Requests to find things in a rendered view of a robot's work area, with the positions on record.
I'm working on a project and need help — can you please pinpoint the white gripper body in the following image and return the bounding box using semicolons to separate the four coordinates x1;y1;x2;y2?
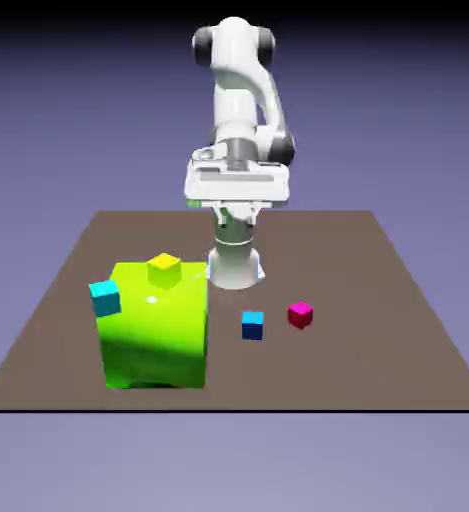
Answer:
183;158;291;210

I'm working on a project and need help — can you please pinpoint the small yellow cube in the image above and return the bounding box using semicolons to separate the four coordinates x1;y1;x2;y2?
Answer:
146;252;183;290

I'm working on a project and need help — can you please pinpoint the small magenta cube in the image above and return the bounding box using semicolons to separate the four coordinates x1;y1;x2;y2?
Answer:
286;300;315;330

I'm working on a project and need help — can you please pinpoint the small blue cube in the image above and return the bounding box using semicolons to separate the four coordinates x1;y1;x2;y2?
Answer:
241;310;266;342

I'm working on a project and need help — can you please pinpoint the small cyan cube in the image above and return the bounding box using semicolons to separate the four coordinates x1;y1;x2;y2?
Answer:
88;278;123;319

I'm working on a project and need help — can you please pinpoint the large green box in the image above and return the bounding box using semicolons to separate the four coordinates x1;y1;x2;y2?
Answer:
96;261;210;390

